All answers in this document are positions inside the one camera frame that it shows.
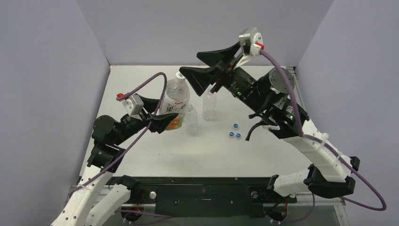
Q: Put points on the aluminium rail frame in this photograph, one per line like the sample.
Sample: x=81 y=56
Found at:
x=270 y=97

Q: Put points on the green orange label bottle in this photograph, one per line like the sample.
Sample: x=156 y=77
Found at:
x=175 y=100

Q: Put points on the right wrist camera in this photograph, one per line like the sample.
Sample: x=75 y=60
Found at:
x=251 y=42

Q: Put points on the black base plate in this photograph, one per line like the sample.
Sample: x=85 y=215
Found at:
x=205 y=197

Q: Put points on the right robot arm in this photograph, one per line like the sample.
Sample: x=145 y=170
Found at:
x=272 y=98

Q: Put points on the white green text cap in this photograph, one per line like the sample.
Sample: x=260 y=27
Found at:
x=179 y=77

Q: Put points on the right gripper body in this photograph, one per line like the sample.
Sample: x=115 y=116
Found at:
x=226 y=72

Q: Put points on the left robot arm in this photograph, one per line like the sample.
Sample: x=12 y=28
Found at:
x=82 y=208

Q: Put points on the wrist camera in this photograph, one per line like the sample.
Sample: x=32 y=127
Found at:
x=133 y=106
x=251 y=42

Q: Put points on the clear bottle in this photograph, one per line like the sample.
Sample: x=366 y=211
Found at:
x=191 y=120
x=209 y=105

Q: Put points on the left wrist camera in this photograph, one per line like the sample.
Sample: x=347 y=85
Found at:
x=133 y=106

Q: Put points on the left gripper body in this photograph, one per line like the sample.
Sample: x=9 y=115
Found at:
x=131 y=126

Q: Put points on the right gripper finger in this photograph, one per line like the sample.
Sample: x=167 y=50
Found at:
x=212 y=58
x=200 y=78

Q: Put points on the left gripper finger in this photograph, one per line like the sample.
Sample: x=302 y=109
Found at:
x=159 y=123
x=150 y=105

